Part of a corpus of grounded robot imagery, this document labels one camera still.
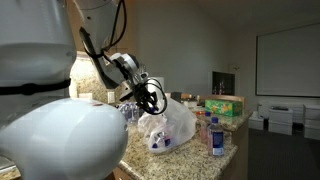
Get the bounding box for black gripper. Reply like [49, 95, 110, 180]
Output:
[133, 72, 164, 113]

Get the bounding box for clear plastic bag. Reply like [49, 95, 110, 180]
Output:
[138, 98, 197, 154]

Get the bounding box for blue-cap water bottle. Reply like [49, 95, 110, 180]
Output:
[151, 132, 171, 149]
[207, 117, 224, 157]

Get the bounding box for blue-label water bottle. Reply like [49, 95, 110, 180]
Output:
[200, 111, 211, 144]

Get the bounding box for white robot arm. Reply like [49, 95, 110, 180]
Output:
[0, 0, 167, 180]

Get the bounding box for shrink-wrapped water bottle pack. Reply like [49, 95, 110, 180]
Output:
[119, 102, 139, 124]

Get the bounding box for dark window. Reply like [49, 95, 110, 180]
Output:
[212, 71, 235, 95]

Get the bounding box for green tissue box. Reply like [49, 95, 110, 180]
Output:
[205, 99, 243, 117]

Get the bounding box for white storage boxes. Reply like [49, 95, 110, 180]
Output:
[249, 102, 320, 140]

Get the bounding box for white projector screen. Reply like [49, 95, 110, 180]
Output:
[255, 23, 320, 98]

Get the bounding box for white wall outlet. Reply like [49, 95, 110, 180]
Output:
[107, 92, 115, 103]

